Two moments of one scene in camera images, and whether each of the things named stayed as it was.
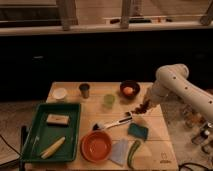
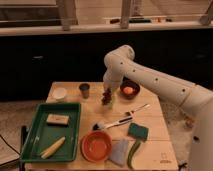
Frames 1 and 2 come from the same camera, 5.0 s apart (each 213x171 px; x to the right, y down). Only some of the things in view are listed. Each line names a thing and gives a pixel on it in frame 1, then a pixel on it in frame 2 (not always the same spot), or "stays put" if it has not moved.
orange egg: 128,90 stays put
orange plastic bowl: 96,146 stays put
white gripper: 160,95 to 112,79
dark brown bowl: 129,89 stays put
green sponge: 140,131 stays put
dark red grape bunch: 142,108 to 107,97
